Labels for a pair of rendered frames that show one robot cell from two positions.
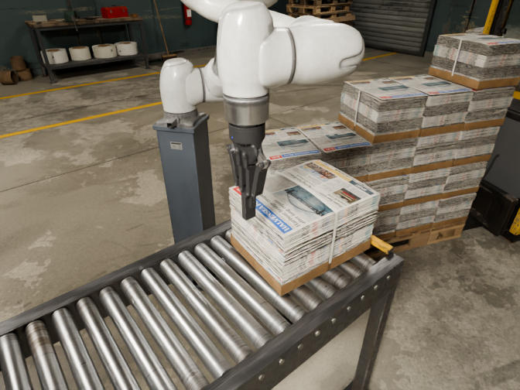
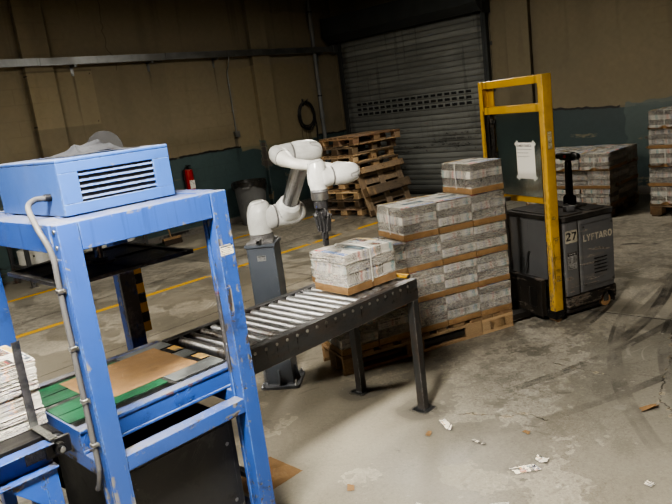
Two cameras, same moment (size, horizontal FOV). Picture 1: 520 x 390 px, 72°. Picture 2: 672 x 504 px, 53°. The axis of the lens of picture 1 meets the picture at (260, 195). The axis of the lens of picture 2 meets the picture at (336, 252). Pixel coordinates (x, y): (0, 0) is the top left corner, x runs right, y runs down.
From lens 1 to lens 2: 2.77 m
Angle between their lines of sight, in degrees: 20
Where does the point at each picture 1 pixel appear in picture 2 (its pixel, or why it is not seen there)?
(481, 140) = (493, 233)
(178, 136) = (263, 251)
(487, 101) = (484, 202)
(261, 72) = (324, 180)
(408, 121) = (426, 223)
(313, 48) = (340, 170)
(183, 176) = (267, 281)
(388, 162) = (421, 256)
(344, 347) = (412, 392)
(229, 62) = (312, 178)
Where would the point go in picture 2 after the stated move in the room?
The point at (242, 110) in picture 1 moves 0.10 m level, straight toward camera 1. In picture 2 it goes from (319, 194) to (321, 196)
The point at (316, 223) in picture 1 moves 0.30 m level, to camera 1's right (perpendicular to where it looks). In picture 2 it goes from (358, 252) to (412, 244)
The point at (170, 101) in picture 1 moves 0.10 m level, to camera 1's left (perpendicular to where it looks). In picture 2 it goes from (256, 227) to (241, 229)
